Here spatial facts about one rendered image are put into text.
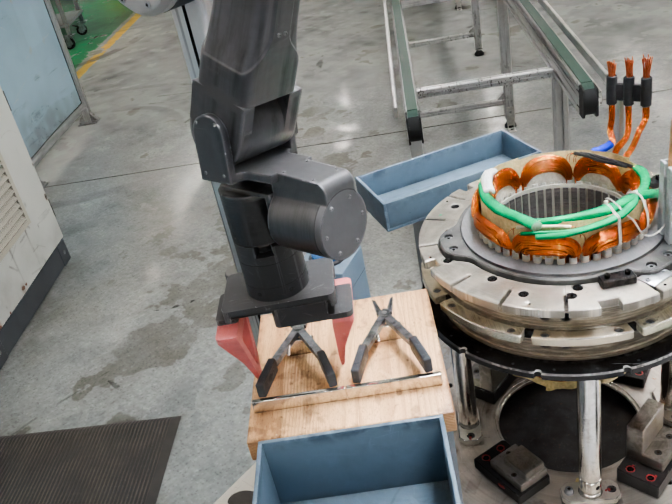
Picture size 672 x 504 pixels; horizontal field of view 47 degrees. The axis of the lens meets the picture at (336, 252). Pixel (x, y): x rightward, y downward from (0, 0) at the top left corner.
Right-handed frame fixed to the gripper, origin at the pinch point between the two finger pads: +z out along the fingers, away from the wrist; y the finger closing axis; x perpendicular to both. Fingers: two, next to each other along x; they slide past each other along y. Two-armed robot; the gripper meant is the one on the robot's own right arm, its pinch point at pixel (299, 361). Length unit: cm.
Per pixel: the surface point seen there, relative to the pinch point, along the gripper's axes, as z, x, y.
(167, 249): 105, 233, -84
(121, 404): 106, 133, -83
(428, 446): 5.7, -8.3, 10.8
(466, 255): -1.4, 11.6, 18.6
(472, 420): 26.2, 15.7, 17.3
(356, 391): 1.4, -4.2, 5.2
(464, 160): 5, 49, 24
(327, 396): 1.4, -4.1, 2.4
